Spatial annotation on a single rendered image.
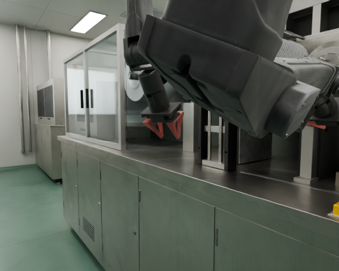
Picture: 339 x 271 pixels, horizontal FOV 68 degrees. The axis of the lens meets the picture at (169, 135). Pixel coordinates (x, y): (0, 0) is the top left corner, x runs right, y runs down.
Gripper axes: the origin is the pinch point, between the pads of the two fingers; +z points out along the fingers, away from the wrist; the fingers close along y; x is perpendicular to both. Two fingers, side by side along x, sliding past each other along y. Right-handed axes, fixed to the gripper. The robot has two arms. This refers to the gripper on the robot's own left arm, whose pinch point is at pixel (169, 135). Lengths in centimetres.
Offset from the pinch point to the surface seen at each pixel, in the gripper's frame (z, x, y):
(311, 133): 12.6, -23.0, -34.3
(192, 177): 18.4, -2.4, -1.7
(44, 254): 110, 18, 147
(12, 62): -5, -204, 494
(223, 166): 25.1, -16.9, -5.9
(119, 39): -21, -57, 60
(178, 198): 30.8, -2.3, 7.9
